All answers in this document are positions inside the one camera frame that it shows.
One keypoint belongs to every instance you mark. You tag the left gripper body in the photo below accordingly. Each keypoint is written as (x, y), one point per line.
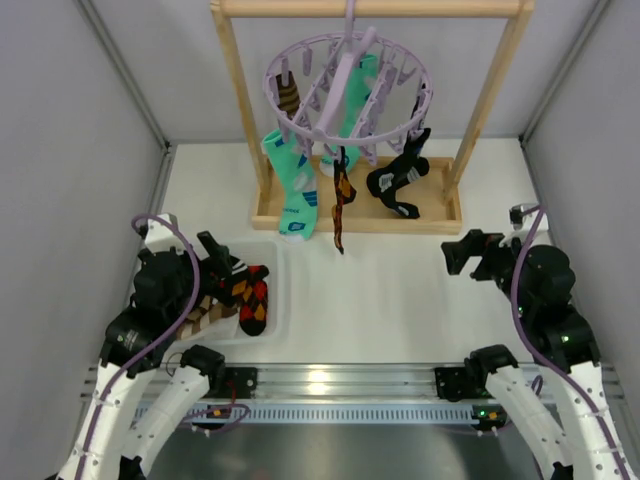
(212, 270)

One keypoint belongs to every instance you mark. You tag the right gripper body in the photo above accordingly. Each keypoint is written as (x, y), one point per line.
(486, 258)

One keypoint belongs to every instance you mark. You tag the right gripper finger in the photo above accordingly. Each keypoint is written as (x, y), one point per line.
(477, 239)
(456, 255)

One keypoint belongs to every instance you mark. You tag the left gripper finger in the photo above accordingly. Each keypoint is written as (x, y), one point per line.
(217, 254)
(227, 290)

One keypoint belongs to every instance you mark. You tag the green sock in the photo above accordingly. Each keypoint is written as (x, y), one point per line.
(295, 172)
(357, 92)

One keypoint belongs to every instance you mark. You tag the black sock with grey patch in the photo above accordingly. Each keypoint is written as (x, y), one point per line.
(408, 167)

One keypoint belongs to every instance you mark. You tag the orange argyle dark sock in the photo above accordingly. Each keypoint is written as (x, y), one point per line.
(345, 193)

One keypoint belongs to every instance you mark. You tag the brown striped sock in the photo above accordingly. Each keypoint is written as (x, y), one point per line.
(288, 95)

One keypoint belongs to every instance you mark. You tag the purple round clip hanger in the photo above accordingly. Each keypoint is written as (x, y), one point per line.
(320, 113)

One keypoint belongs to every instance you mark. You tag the green sock back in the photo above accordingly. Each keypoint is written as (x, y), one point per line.
(357, 92)

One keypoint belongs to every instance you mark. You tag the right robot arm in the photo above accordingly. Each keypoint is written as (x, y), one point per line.
(550, 360)

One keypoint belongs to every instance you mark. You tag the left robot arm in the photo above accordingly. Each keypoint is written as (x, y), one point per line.
(111, 443)

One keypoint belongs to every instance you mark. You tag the wooden hanger rack stand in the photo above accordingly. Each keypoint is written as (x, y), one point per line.
(436, 194)

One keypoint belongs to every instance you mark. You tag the white plastic basket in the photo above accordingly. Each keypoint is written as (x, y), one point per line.
(258, 252)

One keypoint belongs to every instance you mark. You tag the red black argyle sock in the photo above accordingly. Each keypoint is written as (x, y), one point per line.
(253, 310)

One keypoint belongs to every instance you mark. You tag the brown tan checkered sock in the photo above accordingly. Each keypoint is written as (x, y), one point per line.
(210, 319)

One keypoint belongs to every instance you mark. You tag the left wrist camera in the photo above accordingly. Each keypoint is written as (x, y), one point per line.
(159, 231)

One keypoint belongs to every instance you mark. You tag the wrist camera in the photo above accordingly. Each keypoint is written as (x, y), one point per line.
(159, 231)
(519, 214)

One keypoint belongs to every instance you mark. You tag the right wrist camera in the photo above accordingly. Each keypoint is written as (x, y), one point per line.
(519, 214)

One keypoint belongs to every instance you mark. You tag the aluminium mounting rail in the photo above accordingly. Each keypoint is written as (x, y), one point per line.
(339, 394)

